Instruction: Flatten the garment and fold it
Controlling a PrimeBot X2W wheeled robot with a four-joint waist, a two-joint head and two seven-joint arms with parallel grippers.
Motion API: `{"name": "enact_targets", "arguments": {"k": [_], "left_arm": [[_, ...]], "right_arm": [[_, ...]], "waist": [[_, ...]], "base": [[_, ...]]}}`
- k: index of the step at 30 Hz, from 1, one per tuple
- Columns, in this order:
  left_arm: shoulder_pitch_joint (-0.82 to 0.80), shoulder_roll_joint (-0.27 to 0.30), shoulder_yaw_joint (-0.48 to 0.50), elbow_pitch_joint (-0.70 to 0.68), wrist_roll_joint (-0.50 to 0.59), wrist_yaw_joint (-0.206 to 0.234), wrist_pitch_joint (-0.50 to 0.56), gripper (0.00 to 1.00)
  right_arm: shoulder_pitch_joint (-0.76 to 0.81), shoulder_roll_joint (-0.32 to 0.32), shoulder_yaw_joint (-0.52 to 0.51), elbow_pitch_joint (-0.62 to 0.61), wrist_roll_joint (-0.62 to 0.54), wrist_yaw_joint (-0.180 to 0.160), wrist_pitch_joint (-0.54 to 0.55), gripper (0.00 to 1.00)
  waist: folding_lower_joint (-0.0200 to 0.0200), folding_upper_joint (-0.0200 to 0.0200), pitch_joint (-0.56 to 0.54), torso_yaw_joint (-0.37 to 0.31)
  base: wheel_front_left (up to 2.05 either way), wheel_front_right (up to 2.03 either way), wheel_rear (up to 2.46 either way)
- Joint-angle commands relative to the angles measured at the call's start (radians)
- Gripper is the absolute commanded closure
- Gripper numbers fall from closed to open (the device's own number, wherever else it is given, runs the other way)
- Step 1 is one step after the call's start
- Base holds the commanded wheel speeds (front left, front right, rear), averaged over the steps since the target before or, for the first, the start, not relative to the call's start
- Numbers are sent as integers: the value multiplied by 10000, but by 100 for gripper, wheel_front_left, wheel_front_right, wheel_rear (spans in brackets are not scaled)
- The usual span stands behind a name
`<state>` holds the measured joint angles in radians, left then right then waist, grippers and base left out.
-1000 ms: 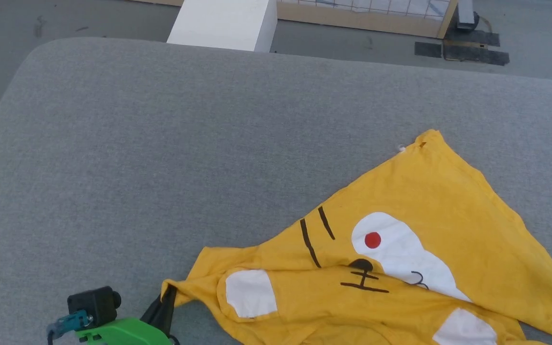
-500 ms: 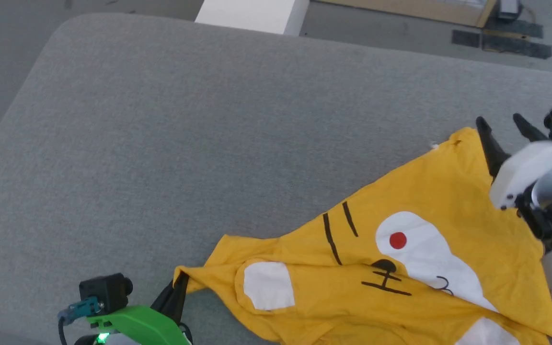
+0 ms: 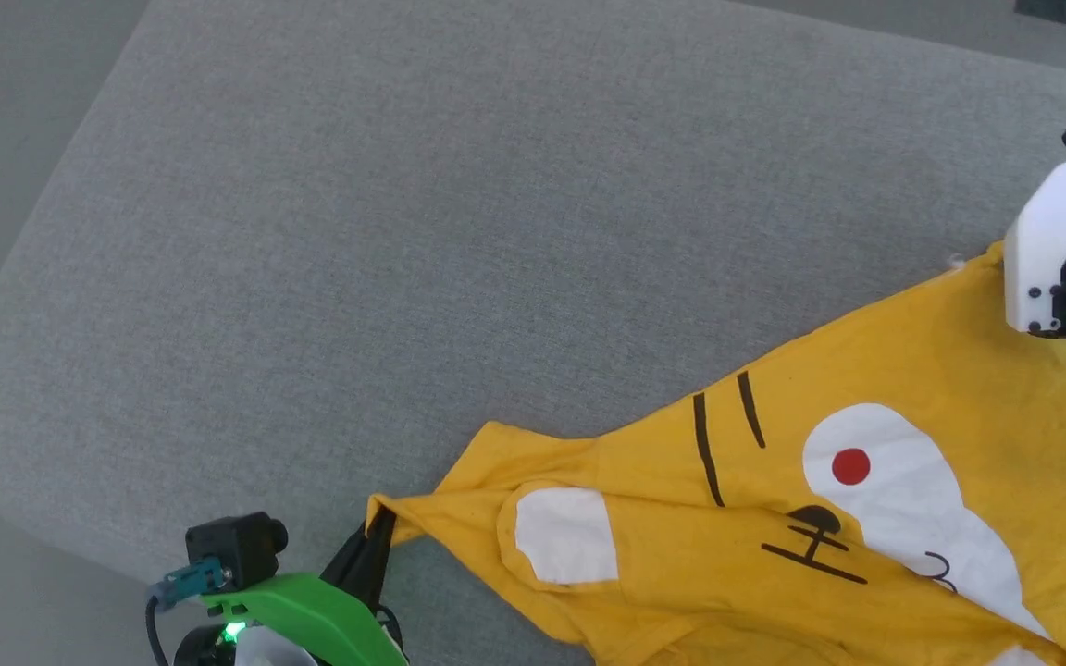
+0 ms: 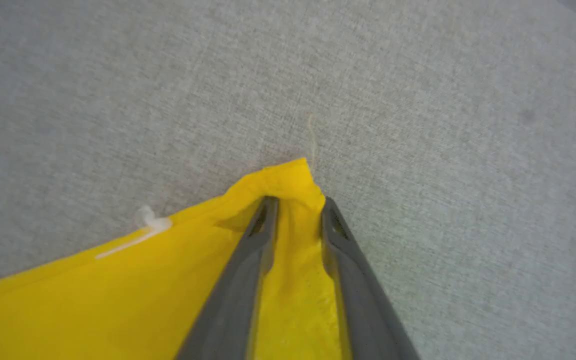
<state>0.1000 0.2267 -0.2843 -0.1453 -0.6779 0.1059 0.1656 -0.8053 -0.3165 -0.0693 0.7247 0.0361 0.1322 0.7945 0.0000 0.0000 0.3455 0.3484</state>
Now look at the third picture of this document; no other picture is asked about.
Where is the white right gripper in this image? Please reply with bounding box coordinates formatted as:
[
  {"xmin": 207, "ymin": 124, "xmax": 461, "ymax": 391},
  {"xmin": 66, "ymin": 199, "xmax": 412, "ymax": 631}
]
[{"xmin": 1002, "ymin": 154, "xmax": 1066, "ymax": 376}]

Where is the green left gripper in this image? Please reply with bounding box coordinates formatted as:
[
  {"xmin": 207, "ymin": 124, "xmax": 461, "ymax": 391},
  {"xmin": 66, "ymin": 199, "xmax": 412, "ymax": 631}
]
[{"xmin": 201, "ymin": 506, "xmax": 410, "ymax": 666}]

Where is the yellow cartoon face t-shirt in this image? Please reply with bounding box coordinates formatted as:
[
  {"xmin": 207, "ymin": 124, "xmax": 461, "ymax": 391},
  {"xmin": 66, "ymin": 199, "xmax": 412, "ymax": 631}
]
[{"xmin": 366, "ymin": 240, "xmax": 1066, "ymax": 666}]

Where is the teal left camera cable plug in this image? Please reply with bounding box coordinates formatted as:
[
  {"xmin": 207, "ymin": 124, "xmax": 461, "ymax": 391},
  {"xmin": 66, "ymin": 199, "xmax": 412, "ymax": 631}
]
[{"xmin": 146, "ymin": 555, "xmax": 230, "ymax": 608}]

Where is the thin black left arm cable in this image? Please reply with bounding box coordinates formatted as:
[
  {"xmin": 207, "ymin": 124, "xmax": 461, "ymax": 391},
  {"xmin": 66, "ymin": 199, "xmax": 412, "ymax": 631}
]
[{"xmin": 145, "ymin": 592, "xmax": 175, "ymax": 666}]

